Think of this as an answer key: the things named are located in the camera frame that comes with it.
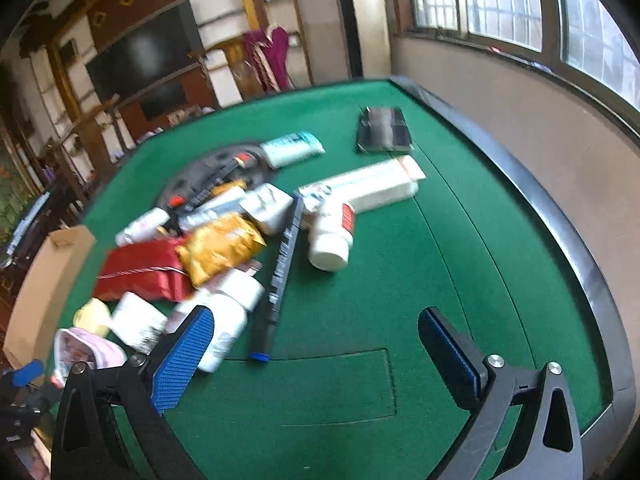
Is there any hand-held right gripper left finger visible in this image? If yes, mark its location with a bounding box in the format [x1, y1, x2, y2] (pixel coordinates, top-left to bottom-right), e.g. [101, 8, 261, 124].
[50, 304, 217, 480]

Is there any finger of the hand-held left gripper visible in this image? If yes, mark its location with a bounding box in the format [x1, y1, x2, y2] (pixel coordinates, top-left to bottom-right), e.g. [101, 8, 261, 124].
[12, 360, 45, 387]

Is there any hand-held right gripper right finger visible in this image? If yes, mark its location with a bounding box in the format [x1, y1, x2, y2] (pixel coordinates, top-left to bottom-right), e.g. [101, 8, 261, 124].
[417, 306, 585, 480]

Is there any plain white bottle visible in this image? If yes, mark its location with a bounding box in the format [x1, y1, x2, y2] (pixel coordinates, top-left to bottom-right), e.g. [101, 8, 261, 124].
[165, 292, 248, 373]

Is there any white bottle orange cap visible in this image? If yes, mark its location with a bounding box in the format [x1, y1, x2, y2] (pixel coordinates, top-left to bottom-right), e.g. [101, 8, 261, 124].
[111, 292, 168, 353]

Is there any pink printed lidded case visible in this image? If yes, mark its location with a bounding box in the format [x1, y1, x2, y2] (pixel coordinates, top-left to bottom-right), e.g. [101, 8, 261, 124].
[52, 327, 128, 391]

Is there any cardboard box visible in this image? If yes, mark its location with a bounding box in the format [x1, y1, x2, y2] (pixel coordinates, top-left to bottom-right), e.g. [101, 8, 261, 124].
[2, 225, 97, 386]

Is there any pale yellow case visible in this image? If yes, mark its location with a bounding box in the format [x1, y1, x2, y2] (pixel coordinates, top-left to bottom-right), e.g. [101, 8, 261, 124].
[73, 297, 116, 338]

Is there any red zip pouch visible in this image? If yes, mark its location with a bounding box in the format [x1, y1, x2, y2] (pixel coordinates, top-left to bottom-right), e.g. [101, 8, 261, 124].
[94, 239, 196, 302]

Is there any gold foil packet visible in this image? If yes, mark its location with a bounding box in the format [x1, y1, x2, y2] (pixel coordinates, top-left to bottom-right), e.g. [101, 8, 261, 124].
[177, 212, 266, 288]

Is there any blue-capped black marker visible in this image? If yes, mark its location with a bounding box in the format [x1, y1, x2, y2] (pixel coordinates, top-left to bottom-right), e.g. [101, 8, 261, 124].
[248, 195, 306, 363]

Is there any white bottle green label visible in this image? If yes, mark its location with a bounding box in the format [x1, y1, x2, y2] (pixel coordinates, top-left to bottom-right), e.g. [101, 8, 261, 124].
[116, 208, 171, 247]

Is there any grey tube black cap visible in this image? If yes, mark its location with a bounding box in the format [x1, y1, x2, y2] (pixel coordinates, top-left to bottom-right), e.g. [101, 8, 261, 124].
[182, 195, 251, 233]

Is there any white bottle red label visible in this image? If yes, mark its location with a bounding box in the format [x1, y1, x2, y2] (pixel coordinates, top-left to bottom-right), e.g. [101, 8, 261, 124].
[307, 200, 357, 272]

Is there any white square box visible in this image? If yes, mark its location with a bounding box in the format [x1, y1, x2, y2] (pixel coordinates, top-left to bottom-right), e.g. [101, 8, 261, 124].
[240, 183, 295, 236]

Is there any orange-capped black marker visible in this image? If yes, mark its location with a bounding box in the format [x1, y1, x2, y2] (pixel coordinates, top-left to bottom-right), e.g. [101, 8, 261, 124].
[170, 155, 261, 211]

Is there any white blue ointment box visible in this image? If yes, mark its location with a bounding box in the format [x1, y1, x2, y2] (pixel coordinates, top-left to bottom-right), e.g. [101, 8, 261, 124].
[298, 155, 427, 216]

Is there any teal tissue pack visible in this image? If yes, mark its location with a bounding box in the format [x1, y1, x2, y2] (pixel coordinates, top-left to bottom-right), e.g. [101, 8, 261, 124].
[260, 131, 326, 169]

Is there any black mahjong table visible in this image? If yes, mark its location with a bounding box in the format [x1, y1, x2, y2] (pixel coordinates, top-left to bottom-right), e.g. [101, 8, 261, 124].
[5, 190, 56, 261]

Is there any round table control panel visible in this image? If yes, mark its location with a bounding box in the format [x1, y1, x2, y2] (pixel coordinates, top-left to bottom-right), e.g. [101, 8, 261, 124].
[156, 142, 273, 211]

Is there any black phone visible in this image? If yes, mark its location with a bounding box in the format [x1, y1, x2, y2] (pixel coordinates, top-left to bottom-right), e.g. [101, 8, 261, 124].
[356, 106, 416, 154]

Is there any dark wooden chair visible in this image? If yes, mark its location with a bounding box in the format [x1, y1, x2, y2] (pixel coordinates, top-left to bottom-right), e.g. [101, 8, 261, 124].
[65, 95, 136, 196]

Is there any wooden chair carved back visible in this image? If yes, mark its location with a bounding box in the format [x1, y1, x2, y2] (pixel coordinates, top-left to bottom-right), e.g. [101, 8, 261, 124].
[205, 35, 301, 101]

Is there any black television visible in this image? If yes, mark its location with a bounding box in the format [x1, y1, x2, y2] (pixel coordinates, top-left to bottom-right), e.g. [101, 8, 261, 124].
[85, 0, 206, 103]

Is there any purple fringed cloth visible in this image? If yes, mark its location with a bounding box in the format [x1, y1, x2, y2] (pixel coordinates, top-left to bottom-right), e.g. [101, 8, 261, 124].
[243, 25, 292, 92]

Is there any window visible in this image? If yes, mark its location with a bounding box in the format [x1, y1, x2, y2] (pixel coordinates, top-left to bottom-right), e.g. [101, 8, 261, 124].
[405, 0, 640, 111]

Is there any flower wall mural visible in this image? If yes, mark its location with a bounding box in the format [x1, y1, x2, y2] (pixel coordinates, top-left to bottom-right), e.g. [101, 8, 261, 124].
[0, 150, 31, 241]

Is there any black wall panel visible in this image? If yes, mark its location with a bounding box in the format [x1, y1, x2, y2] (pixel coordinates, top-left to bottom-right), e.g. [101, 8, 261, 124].
[140, 80, 188, 121]

